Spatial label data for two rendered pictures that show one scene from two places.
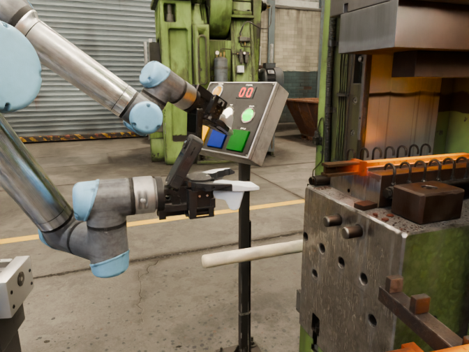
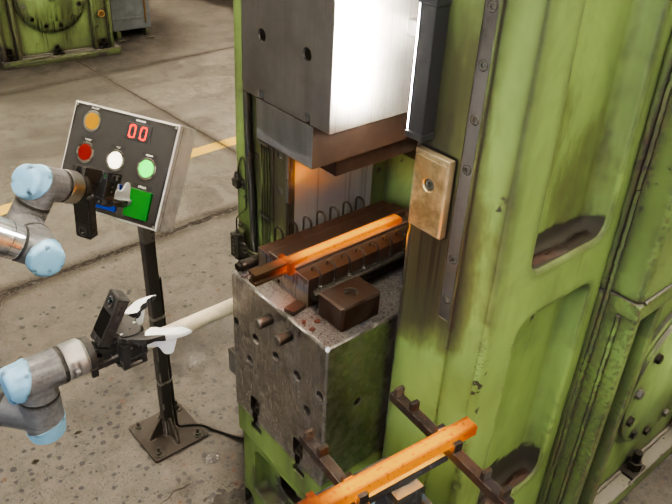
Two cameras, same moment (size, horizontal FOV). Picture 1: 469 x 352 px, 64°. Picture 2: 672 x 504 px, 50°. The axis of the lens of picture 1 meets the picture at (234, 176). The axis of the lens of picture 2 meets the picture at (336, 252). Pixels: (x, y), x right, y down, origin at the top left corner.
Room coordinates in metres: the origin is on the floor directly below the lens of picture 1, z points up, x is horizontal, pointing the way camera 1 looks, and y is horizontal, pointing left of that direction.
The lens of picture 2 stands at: (-0.44, 0.11, 1.93)
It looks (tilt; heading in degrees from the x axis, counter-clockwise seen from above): 33 degrees down; 338
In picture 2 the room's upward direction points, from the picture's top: 3 degrees clockwise
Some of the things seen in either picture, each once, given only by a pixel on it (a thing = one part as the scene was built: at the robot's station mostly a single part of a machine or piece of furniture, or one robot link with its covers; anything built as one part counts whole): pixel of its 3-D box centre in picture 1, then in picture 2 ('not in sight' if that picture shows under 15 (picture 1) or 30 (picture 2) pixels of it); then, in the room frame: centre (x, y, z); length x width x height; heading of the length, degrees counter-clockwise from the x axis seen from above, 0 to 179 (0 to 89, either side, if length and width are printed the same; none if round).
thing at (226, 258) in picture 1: (262, 252); (185, 325); (1.23, -0.10, 0.62); 0.44 x 0.05 x 0.05; 110
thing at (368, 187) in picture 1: (417, 173); (348, 245); (1.00, -0.50, 0.96); 0.42 x 0.20 x 0.09; 110
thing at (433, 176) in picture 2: not in sight; (430, 193); (0.68, -0.53, 1.27); 0.09 x 0.02 x 0.17; 20
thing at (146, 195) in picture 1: (145, 195); (74, 359); (0.73, 0.18, 0.98); 0.08 x 0.05 x 0.08; 20
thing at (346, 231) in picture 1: (351, 232); (283, 338); (0.80, -0.26, 0.87); 0.04 x 0.03 x 0.03; 110
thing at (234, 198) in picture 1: (235, 196); (168, 341); (0.74, 0.00, 0.97); 0.09 x 0.03 x 0.06; 74
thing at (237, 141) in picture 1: (238, 140); (138, 204); (1.27, -0.01, 1.01); 0.07 x 0.05 x 0.07; 45
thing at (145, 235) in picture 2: (243, 248); (155, 311); (1.43, -0.04, 0.54); 0.04 x 0.04 x 1.08; 20
